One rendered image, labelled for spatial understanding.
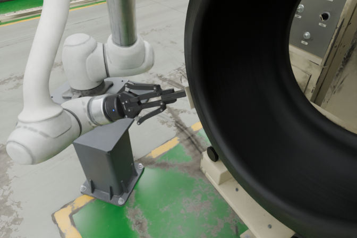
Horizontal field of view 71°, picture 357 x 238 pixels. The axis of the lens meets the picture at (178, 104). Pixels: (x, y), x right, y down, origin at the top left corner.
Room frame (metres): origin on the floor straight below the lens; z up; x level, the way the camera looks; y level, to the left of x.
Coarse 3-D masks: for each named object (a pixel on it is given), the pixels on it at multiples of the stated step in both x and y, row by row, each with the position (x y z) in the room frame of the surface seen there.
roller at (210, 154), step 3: (210, 147) 0.45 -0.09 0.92; (207, 150) 0.45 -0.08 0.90; (210, 150) 0.44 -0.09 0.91; (213, 150) 0.44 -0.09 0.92; (207, 153) 0.45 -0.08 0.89; (210, 153) 0.44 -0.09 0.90; (213, 153) 0.43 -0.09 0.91; (216, 153) 0.43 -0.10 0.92; (210, 156) 0.44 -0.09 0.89; (213, 156) 0.43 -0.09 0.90; (216, 156) 0.43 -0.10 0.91; (213, 159) 0.43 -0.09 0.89; (216, 159) 0.43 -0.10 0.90; (219, 159) 0.43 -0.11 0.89
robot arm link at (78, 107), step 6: (66, 102) 0.59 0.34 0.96; (72, 102) 0.57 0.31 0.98; (78, 102) 0.57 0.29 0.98; (84, 102) 0.58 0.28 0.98; (66, 108) 0.54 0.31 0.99; (72, 108) 0.54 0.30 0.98; (78, 108) 0.55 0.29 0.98; (84, 108) 0.56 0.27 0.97; (72, 114) 0.52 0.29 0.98; (78, 114) 0.53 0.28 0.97; (84, 114) 0.54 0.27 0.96; (78, 120) 0.51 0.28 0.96; (84, 120) 0.53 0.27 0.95; (90, 120) 0.54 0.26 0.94; (84, 126) 0.52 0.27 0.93; (90, 126) 0.53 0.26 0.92; (96, 126) 0.55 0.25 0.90; (84, 132) 0.52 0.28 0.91
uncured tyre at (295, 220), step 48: (192, 0) 0.50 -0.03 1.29; (240, 0) 0.64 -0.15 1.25; (288, 0) 0.64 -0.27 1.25; (192, 48) 0.49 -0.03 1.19; (240, 48) 0.65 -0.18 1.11; (288, 48) 0.64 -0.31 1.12; (192, 96) 0.49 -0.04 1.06; (240, 96) 0.57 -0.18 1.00; (288, 96) 0.57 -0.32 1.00; (240, 144) 0.45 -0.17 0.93; (288, 144) 0.46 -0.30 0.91; (336, 144) 0.43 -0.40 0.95; (288, 192) 0.32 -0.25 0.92; (336, 192) 0.31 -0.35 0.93
